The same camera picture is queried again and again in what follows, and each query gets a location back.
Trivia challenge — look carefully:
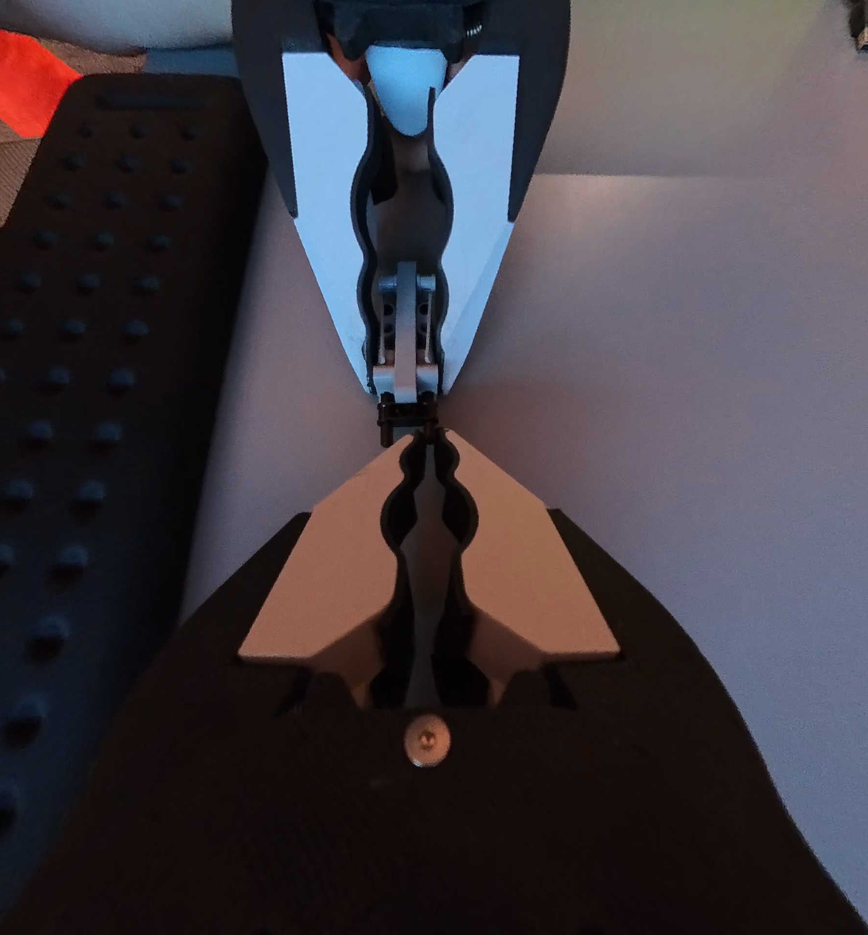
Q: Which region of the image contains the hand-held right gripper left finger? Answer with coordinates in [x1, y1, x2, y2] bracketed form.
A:
[238, 430, 424, 710]

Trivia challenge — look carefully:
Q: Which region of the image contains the orange fabric piece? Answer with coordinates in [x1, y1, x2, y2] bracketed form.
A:
[0, 20, 84, 140]

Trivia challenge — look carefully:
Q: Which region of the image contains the grey brick assembly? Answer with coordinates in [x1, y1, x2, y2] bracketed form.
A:
[370, 259, 441, 404]

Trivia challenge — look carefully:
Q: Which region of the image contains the black studded mat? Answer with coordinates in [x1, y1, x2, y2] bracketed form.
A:
[0, 73, 270, 935]

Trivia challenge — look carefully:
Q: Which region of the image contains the black connector pin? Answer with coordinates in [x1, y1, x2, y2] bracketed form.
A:
[376, 391, 438, 448]

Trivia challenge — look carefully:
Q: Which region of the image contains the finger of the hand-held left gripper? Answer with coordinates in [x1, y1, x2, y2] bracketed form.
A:
[430, 53, 520, 399]
[281, 51, 387, 399]

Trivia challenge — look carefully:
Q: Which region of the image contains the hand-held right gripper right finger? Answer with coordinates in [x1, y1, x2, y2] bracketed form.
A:
[433, 430, 621, 708]

